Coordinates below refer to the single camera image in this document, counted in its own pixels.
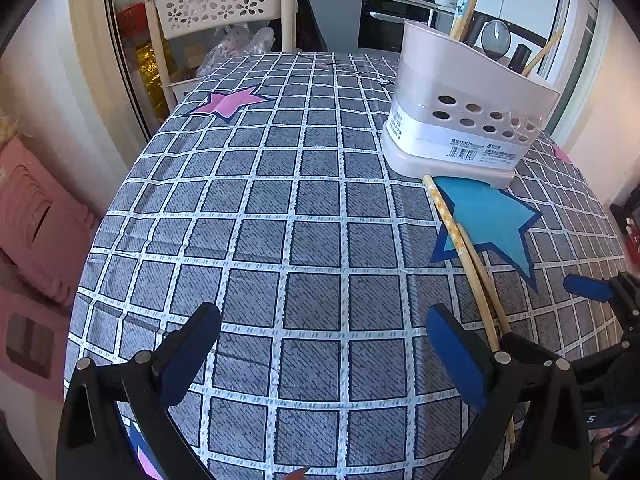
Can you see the wooden chopstick in holder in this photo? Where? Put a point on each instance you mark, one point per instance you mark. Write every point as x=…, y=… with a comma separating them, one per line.
x=543, y=52

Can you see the pink cardboard box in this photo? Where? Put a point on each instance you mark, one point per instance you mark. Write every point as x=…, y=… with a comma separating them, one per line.
x=47, y=234

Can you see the pink paper star right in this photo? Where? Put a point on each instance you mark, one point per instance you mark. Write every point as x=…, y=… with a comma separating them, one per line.
x=560, y=154

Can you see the plain wooden chopstick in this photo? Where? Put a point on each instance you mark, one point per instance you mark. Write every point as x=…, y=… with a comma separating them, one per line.
x=489, y=285

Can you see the grey checked tablecloth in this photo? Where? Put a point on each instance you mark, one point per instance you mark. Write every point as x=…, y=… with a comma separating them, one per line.
x=322, y=260

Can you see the blue paper star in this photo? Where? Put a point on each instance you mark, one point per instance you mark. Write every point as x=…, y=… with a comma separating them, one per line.
x=495, y=220

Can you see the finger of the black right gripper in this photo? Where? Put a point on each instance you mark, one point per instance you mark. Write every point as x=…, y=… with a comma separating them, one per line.
x=590, y=288

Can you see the dotted wooden chopstick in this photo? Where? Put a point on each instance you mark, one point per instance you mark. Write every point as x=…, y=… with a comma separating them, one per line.
x=481, y=298

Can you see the pink paper star left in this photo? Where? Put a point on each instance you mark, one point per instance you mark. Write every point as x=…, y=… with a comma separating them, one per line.
x=226, y=105

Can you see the white perforated chair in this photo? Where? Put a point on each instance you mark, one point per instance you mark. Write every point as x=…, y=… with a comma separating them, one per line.
x=169, y=19

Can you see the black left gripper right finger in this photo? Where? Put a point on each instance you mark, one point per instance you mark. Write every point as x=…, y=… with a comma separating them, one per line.
x=553, y=441

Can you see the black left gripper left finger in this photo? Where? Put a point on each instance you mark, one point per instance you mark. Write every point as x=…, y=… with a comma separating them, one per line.
x=92, y=439

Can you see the pink paper star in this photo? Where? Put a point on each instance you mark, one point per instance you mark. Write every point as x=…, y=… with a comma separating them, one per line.
x=560, y=154
x=226, y=105

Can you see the orange paper star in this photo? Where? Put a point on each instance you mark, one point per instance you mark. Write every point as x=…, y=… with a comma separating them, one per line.
x=298, y=474

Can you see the black utensil handle in holder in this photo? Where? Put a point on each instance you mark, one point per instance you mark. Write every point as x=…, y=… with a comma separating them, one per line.
x=519, y=59

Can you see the blue patterned wooden chopstick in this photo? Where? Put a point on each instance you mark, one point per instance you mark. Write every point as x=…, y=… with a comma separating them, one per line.
x=462, y=19

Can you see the black built-in oven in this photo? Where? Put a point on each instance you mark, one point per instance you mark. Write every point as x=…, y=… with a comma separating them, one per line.
x=382, y=23

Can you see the white plastic utensil holder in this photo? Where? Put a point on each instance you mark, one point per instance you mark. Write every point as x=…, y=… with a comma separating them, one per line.
x=456, y=113

